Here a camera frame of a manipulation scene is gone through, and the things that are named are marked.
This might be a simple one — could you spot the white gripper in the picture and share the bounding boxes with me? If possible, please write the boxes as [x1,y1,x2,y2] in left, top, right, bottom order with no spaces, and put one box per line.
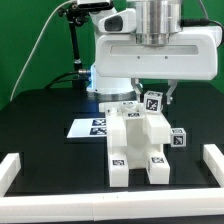
[95,9,222,105]

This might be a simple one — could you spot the white chair seat part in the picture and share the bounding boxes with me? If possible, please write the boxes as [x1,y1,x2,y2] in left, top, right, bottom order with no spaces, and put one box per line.
[126,118,148,169]

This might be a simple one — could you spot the white chair back part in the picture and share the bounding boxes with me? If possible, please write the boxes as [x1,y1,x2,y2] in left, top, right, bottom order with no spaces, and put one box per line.
[99,101,171,159]

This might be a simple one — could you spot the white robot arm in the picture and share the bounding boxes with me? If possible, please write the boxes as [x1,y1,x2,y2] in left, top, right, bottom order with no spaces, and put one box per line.
[88,0,224,99]

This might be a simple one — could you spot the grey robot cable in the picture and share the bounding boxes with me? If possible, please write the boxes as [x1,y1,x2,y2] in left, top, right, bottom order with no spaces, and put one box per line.
[179,0,224,48]

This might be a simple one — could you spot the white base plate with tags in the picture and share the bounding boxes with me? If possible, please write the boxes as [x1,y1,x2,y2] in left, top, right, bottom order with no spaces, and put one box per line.
[67,118,106,138]

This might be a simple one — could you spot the black cables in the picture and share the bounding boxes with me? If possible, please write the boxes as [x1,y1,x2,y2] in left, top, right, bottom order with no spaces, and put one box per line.
[45,69,92,90]

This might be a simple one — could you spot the black camera stand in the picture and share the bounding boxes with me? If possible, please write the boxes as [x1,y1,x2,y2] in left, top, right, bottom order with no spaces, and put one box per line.
[55,0,114,90]

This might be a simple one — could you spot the white cable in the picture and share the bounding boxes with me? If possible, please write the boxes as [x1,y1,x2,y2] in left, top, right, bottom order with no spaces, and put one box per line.
[9,0,78,102]

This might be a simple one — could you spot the white U-shaped fence frame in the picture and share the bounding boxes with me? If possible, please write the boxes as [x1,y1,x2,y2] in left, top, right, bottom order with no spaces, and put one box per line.
[0,144,224,223]

